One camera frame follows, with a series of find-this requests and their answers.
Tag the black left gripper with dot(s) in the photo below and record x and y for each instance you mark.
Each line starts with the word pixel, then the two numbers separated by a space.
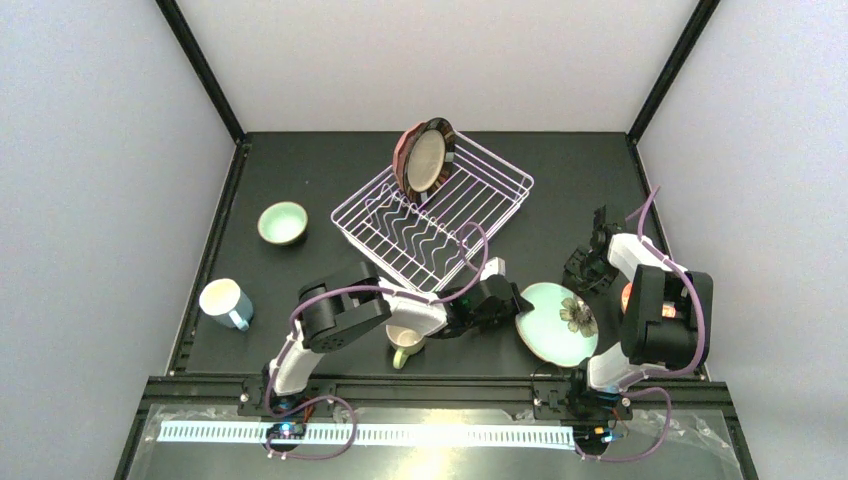
pixel 506 300

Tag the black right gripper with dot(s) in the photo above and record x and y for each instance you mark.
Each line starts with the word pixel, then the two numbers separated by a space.
pixel 589 266

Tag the green flower plate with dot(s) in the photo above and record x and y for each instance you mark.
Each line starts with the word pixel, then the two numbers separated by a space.
pixel 561 329

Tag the white wire dish rack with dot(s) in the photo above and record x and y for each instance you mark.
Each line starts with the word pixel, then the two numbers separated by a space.
pixel 425 247

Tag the dark striped plate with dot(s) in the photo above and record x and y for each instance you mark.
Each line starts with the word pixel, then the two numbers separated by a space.
pixel 427 160

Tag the pink polka dot plate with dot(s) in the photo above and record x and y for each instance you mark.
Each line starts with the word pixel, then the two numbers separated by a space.
pixel 396 157

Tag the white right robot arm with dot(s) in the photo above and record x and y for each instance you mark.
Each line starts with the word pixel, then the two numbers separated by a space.
pixel 665 324

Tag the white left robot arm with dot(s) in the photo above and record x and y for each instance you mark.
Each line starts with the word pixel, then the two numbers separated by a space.
pixel 339 309

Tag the orange floral bowl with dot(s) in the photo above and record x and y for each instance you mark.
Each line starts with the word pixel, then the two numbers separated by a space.
pixel 625 296

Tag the green celadon bowl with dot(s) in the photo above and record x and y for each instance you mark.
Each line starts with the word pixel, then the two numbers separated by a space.
pixel 283 223

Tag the white LED light strip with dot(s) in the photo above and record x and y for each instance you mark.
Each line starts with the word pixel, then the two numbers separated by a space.
pixel 368 434

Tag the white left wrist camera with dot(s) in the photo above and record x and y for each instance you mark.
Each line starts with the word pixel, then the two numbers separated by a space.
pixel 494 266

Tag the cream mug green handle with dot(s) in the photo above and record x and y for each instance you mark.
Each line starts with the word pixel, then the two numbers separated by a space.
pixel 406 343

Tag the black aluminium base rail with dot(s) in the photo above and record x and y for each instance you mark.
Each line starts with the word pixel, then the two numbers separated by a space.
pixel 509 393

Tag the white mug blue handle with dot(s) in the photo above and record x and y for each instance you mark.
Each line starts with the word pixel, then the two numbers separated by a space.
pixel 224 301

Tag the black right frame post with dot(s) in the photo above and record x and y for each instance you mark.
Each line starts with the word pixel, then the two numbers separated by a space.
pixel 684 45

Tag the black frame post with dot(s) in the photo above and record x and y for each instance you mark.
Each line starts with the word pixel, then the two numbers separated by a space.
pixel 684 45
pixel 192 50

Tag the black left frame post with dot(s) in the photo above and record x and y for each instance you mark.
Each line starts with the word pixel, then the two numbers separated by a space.
pixel 192 50

